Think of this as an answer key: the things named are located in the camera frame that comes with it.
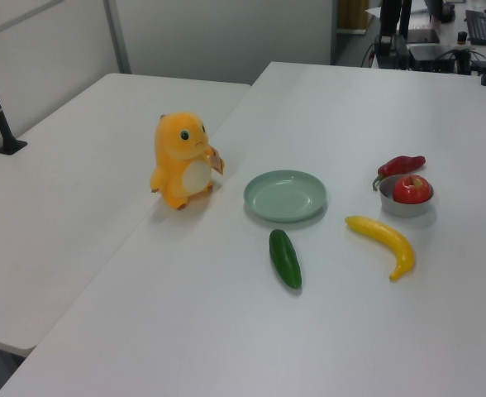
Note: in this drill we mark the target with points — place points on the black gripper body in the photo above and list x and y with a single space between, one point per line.
390 18

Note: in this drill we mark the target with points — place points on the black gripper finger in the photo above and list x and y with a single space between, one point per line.
383 44
400 47

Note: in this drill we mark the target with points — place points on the yellow toy banana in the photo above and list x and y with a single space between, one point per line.
392 240

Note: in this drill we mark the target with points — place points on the light green plastic plate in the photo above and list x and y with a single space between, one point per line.
284 198

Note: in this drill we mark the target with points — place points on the yellow wooden panel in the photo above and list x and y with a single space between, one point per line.
352 14

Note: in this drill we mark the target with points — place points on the black electronics box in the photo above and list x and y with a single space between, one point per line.
437 55

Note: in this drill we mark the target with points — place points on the black computer keyboard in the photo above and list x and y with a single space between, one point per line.
480 27

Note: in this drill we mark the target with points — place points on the red toy chili pepper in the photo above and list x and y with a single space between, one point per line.
400 164

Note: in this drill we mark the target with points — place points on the red toy apple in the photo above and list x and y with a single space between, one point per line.
410 190

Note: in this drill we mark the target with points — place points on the grey round bowl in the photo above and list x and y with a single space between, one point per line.
406 210

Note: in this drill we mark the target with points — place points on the green toy cucumber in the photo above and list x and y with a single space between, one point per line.
284 258

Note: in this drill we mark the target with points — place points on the orange plush toy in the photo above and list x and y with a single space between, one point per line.
177 165

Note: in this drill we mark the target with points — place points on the grey slanted partition post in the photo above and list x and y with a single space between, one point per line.
117 37

